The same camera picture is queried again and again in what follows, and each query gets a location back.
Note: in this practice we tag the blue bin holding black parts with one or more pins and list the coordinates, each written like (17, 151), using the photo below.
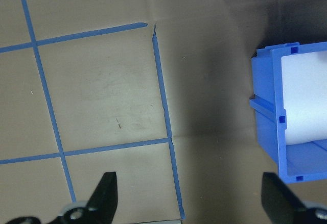
(265, 137)

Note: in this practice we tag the white foam bin liner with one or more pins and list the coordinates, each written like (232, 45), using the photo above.
(306, 94)

